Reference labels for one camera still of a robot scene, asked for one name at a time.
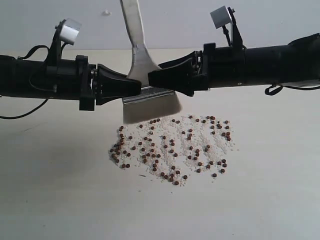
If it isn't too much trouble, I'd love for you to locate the white paint brush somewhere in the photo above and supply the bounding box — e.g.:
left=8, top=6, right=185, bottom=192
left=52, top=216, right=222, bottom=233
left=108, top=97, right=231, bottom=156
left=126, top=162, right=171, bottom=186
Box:
left=120, top=0, right=182, bottom=124

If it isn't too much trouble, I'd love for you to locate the small white wall plug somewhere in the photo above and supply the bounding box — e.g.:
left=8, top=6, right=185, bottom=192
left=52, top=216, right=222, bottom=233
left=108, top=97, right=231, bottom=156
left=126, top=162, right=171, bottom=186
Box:
left=102, top=9, right=112, bottom=16

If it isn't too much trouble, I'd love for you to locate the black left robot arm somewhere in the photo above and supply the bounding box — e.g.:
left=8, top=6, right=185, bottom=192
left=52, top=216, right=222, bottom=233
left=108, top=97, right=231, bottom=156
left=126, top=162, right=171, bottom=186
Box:
left=0, top=55, right=142, bottom=111

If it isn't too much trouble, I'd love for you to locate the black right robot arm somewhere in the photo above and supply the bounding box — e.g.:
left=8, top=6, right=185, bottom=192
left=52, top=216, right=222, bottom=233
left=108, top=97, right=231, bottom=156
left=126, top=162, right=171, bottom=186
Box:
left=148, top=33, right=320, bottom=97

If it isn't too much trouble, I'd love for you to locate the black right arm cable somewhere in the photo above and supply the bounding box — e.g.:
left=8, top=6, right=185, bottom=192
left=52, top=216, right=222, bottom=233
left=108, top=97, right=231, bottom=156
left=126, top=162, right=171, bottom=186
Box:
left=264, top=79, right=320, bottom=96

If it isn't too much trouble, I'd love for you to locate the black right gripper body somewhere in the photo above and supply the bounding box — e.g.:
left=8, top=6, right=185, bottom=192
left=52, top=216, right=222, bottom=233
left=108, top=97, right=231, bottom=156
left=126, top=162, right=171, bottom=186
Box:
left=192, top=42, right=216, bottom=91

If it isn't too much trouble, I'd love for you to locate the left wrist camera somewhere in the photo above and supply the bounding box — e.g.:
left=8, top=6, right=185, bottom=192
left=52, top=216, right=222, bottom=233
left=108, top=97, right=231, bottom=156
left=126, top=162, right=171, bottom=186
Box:
left=46, top=18, right=82, bottom=66

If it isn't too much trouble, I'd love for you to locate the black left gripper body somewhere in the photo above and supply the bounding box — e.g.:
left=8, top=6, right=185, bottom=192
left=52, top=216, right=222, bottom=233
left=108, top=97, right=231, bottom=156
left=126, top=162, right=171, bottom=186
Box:
left=75, top=55, right=97, bottom=111

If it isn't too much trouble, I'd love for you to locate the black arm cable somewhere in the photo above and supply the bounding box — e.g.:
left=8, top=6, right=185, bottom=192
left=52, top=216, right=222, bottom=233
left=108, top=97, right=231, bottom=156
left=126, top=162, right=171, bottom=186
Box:
left=0, top=44, right=51, bottom=120
left=264, top=79, right=320, bottom=96

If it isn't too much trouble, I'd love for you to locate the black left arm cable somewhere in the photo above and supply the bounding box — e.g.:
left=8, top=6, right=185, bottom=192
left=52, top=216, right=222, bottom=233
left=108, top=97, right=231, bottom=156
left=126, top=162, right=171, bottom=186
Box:
left=0, top=44, right=51, bottom=120

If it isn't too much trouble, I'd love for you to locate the pile of rice and beans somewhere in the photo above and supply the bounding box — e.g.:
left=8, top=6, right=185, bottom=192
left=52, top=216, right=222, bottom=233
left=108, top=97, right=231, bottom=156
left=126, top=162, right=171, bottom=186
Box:
left=108, top=114, right=235, bottom=186

